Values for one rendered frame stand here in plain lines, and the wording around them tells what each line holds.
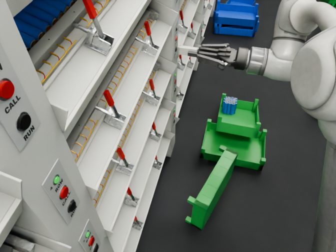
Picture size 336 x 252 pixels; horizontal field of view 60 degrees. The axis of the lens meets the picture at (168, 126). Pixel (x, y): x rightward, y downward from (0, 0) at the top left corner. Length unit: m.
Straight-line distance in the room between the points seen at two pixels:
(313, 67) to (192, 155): 1.11
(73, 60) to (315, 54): 0.34
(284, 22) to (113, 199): 0.72
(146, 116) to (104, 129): 0.30
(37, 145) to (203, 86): 1.53
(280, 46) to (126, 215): 0.71
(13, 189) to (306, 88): 0.37
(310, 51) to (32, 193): 0.39
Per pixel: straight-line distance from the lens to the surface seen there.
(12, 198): 0.37
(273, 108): 1.78
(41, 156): 0.37
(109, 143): 0.61
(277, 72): 1.01
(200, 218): 1.19
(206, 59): 1.00
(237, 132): 1.44
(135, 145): 0.84
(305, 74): 0.44
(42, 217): 0.42
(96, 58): 0.50
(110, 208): 0.75
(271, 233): 1.35
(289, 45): 1.01
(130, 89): 0.71
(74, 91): 0.44
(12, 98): 0.31
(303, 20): 0.98
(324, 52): 0.42
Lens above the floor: 1.20
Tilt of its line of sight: 49 degrees down
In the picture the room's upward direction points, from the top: straight up
